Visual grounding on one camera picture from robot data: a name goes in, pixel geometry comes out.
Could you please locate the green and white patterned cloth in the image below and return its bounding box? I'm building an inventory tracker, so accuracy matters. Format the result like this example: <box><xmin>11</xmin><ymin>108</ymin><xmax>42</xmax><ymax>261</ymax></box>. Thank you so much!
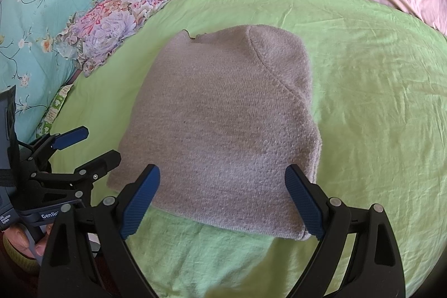
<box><xmin>35</xmin><ymin>84</ymin><xmax>75</xmax><ymax>136</ymax></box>

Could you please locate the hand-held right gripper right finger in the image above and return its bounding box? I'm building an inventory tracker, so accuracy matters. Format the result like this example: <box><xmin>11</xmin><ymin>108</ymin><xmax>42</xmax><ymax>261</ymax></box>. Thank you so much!
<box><xmin>284</xmin><ymin>164</ymin><xmax>406</xmax><ymax>298</ymax></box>

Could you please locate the purple floral ruffled pillow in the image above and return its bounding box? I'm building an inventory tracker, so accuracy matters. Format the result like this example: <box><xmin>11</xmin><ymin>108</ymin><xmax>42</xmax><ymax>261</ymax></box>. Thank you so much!
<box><xmin>56</xmin><ymin>0</ymin><xmax>173</xmax><ymax>77</ymax></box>

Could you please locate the person's left hand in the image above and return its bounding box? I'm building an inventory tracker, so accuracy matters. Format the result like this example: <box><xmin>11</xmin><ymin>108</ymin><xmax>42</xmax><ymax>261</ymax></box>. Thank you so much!
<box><xmin>0</xmin><ymin>225</ymin><xmax>49</xmax><ymax>260</ymax></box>

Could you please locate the teal floral pillow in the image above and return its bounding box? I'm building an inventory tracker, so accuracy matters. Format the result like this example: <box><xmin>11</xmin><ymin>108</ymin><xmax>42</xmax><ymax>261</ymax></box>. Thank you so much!
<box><xmin>0</xmin><ymin>0</ymin><xmax>151</xmax><ymax>145</ymax></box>

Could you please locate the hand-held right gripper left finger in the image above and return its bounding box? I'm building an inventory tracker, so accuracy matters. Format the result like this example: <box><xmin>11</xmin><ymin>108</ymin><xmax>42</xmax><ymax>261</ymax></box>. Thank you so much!
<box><xmin>38</xmin><ymin>163</ymin><xmax>161</xmax><ymax>298</ymax></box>

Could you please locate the light green bed sheet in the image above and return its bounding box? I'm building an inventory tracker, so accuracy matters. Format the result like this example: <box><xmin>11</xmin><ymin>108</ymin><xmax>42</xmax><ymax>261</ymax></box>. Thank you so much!
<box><xmin>37</xmin><ymin>0</ymin><xmax>447</xmax><ymax>298</ymax></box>

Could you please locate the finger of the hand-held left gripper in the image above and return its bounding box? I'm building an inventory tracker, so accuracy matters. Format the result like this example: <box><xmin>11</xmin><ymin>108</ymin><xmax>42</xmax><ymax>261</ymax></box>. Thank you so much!
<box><xmin>42</xmin><ymin>149</ymin><xmax>122</xmax><ymax>206</ymax></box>
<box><xmin>26</xmin><ymin>126</ymin><xmax>89</xmax><ymax>176</ymax></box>

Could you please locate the grey knitted sweater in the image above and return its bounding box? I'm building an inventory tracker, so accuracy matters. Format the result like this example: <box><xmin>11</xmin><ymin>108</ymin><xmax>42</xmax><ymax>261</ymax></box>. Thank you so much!
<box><xmin>106</xmin><ymin>24</ymin><xmax>322</xmax><ymax>242</ymax></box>

